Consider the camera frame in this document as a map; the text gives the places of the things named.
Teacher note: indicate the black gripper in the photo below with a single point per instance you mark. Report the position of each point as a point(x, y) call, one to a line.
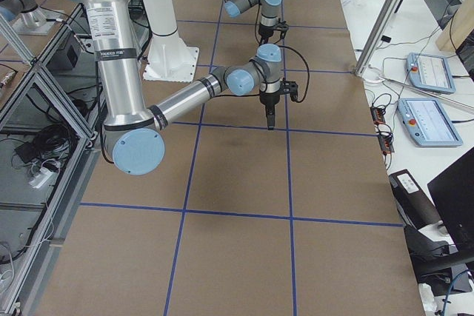
point(264, 30)
point(269, 99)

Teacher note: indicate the orange black electronics board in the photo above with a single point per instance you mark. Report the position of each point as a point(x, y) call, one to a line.
point(383, 130)

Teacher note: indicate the near blue teach pendant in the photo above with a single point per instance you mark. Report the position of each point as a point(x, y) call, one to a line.
point(427, 123)

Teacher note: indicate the blue teach pendant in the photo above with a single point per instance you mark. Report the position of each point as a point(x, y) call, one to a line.
point(430, 72)
point(427, 123)

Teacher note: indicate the far blue teach pendant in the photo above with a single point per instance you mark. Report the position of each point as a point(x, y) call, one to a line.
point(430, 72)

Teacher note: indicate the black monitor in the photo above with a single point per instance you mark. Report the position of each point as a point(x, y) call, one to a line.
point(452, 194)

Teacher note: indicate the white power strip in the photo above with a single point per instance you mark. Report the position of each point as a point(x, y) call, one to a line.
point(42, 177)

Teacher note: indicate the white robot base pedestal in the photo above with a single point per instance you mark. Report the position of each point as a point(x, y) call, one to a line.
point(169, 58)

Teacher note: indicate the grey aluminium frame post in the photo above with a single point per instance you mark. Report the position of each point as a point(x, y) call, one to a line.
point(375, 36)

